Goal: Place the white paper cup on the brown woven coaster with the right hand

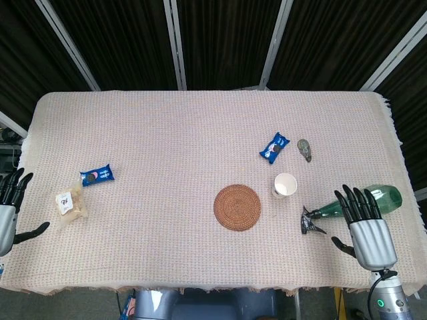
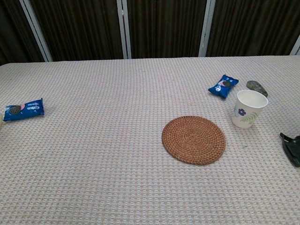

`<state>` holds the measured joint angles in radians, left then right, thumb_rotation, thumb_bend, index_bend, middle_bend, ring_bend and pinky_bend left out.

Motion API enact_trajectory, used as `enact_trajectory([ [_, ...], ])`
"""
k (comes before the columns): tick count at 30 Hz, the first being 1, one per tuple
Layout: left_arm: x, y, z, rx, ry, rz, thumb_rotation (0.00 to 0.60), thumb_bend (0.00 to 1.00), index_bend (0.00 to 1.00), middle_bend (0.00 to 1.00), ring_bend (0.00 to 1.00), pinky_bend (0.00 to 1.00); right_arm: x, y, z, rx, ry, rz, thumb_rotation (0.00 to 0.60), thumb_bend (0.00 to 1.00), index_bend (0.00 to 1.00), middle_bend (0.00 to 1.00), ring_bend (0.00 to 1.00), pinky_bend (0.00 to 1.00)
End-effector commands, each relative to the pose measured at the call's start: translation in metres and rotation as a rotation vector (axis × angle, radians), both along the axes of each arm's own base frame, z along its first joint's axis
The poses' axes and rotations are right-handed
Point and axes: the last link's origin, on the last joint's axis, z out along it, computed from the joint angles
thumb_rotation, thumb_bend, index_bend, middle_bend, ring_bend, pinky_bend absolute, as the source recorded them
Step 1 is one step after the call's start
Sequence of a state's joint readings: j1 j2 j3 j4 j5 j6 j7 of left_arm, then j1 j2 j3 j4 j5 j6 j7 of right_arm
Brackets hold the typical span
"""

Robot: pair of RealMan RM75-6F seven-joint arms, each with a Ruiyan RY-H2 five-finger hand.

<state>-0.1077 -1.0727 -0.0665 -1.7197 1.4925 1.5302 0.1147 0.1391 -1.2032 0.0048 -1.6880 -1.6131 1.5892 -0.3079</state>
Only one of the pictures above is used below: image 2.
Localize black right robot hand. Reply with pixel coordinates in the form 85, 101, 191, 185
279, 132, 300, 167

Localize white floral paper cup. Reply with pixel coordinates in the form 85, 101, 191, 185
232, 90, 269, 129

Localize round woven rattan mat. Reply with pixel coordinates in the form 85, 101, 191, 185
161, 115, 226, 166

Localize grey-green stone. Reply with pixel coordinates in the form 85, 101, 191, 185
246, 80, 268, 98

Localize small blue Oreo packet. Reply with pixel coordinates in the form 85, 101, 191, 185
208, 74, 240, 99

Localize checkered beige tablecloth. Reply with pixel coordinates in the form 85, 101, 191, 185
0, 55, 300, 225

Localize dark folding screen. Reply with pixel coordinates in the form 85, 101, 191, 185
0, 0, 300, 66

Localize long blue Oreo packet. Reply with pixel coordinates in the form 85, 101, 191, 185
3, 97, 45, 122

